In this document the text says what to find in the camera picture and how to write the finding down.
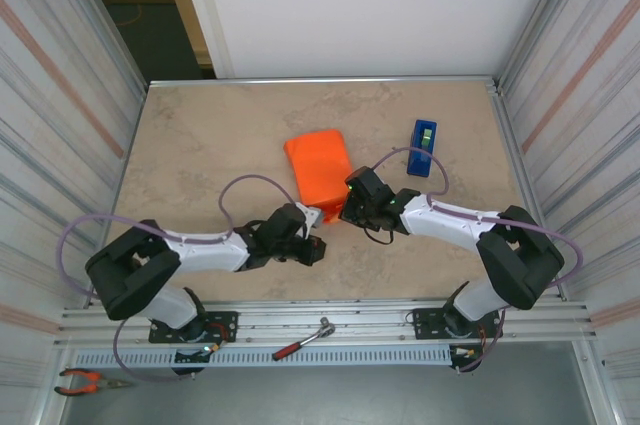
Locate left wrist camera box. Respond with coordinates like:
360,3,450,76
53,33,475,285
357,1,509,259
263,202,326,247

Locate red-handled ratchet wrench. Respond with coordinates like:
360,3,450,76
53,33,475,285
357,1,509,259
272,316,337,361

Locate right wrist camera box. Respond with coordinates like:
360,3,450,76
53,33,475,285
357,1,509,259
344,167,395,207

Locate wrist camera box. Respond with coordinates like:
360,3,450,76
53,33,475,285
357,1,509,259
263,202,326,247
344,167,395,207

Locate aluminium table edge rail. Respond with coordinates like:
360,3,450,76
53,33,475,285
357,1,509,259
147,75,501,91

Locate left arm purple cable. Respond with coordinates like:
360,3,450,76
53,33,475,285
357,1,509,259
57,173,301,382

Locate aluminium mounting rail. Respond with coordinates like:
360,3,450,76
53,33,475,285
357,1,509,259
54,299,599,346

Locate orange-handled pliers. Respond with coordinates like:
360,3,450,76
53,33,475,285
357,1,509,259
53,368,134,397

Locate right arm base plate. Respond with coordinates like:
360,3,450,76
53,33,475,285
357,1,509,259
412,307,503,342

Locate tan wooden door jamb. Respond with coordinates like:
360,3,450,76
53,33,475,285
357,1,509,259
153,0,214,67

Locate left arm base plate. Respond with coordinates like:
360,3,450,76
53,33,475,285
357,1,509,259
148,311,239,345

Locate aluminium corner post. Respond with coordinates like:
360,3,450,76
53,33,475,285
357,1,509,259
69,0,151,96
492,0,581,96

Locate blue tape dispenser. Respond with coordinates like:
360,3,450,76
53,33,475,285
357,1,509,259
407,118,440,179

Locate grey slotted cable duct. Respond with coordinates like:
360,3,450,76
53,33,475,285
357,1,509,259
74,344,454,369

